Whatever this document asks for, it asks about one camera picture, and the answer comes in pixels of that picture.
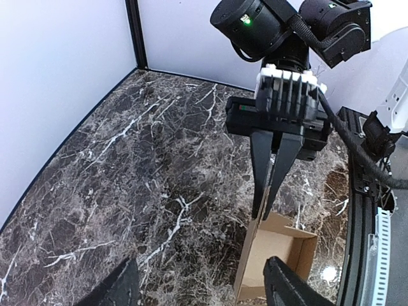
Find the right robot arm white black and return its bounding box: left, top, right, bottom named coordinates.
left=210, top=1, right=407, bottom=219

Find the black front table rail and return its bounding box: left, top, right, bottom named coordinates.
left=335, top=106, right=396, bottom=306

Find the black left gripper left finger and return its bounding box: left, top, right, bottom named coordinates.
left=75, top=258, right=140, bottom=306

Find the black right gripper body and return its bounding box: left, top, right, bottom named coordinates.
left=226, top=96, right=332, bottom=160

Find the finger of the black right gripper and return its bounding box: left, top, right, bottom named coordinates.
left=250, top=131, right=273, bottom=219
left=263, top=133, right=303, bottom=221

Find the brown cardboard box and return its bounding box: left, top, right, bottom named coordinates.
left=233, top=183, right=317, bottom=304

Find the right black frame post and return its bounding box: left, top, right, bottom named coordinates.
left=125, top=0, right=149, bottom=70

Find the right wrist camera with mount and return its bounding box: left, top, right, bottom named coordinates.
left=254, top=64, right=328, bottom=122

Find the white slotted cable duct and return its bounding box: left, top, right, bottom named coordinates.
left=361, top=207, right=391, bottom=305

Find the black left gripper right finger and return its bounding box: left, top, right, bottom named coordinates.
left=263, top=256, right=333, bottom=306

